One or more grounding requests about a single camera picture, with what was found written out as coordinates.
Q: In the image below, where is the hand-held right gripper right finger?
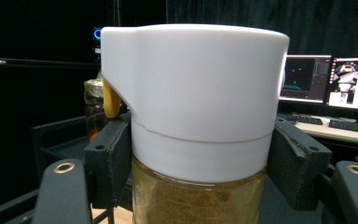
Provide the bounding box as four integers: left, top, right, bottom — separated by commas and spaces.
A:
266, 119, 334, 212

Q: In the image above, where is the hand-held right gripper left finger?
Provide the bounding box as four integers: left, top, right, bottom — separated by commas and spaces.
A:
83, 111, 133, 210

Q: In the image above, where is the gold-lidded glass jar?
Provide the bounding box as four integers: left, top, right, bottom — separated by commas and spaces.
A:
83, 70, 110, 144

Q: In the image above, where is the computer monitor with bright screen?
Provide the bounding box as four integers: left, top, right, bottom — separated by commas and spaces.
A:
324, 56, 358, 112

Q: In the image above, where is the white-lidded jar of brown powder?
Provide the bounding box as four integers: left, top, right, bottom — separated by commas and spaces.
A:
100, 23, 291, 224

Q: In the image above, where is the light wooden desk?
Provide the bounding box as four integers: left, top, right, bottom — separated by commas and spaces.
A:
294, 116, 358, 147

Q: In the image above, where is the device with blue ring light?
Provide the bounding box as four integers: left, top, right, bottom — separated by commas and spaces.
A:
92, 26, 103, 54

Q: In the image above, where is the dark curtain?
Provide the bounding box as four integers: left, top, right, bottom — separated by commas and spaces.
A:
166, 0, 358, 59

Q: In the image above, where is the black two-tier metal rack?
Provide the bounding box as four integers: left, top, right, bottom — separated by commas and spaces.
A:
0, 55, 133, 224

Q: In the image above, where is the black keyboard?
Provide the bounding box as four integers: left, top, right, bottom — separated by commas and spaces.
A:
328, 119, 358, 135
276, 112, 324, 126

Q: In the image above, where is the computer monitor with dark screen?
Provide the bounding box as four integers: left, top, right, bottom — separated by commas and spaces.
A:
279, 54, 333, 105

